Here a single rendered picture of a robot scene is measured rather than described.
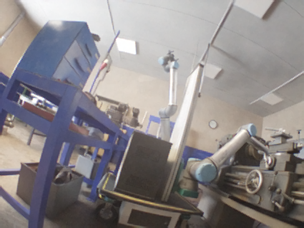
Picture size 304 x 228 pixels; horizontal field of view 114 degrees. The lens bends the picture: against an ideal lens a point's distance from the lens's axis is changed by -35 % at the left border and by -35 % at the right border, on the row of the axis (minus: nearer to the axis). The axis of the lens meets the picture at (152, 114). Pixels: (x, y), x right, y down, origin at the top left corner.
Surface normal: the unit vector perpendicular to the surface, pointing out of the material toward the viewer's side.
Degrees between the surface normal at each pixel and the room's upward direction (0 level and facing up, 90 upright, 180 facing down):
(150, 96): 90
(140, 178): 90
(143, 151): 90
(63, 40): 90
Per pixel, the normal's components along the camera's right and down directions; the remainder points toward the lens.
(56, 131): 0.04, -0.25
